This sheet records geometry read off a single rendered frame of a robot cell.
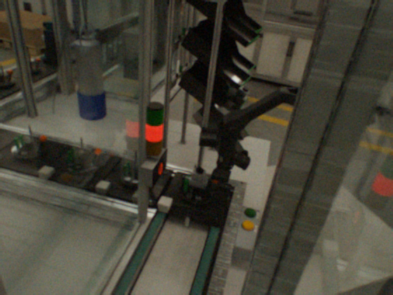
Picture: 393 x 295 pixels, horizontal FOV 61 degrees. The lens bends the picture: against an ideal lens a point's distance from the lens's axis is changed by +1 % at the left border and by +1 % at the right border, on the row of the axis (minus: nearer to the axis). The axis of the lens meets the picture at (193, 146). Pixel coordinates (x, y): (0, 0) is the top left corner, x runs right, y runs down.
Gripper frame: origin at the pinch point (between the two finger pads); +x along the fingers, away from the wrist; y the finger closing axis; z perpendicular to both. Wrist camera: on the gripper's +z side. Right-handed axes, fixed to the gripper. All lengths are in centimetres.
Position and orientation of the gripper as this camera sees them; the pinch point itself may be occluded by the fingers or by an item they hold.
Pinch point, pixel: (222, 175)
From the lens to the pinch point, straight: 122.3
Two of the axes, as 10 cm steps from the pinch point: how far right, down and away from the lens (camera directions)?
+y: 2.7, -5.0, 8.3
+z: 9.6, 2.2, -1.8
